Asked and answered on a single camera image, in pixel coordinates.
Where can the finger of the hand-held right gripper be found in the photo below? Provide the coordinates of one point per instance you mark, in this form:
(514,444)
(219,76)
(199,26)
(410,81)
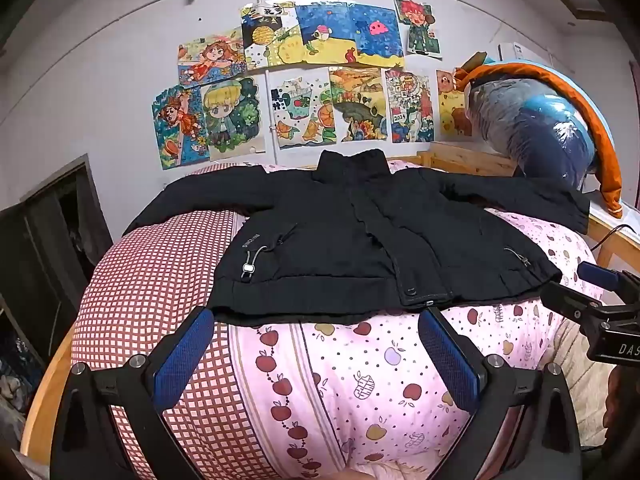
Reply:
(597,274)
(567,300)

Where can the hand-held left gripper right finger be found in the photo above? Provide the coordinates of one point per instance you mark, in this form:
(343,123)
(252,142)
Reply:
(450,360)

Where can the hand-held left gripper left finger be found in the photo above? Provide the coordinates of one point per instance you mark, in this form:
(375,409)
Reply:
(182,360)

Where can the black jacket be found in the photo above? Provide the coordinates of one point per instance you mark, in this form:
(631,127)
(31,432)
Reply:
(325,235)

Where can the beige knit clothing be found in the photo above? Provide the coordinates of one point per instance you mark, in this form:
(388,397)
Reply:
(575,375)

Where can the pink and red patterned quilt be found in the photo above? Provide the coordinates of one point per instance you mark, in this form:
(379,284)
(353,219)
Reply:
(350,385)

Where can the blue bundle in plastic bag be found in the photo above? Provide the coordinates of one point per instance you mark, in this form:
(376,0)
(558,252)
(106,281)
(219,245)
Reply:
(595,125)

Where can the plastic-wrapped blue bedding bundle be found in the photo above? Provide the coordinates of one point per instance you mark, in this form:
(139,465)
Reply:
(525,125)

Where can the dark wooden door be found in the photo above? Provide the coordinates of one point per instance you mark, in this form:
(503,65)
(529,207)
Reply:
(45,250)

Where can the white air conditioner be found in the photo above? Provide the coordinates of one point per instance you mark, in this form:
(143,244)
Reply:
(520,50)

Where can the wooden bed frame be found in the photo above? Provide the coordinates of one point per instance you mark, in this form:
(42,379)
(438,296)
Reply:
(465,160)

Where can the group of colourful wall drawings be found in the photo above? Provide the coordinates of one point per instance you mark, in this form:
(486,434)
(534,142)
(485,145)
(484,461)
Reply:
(325,35)

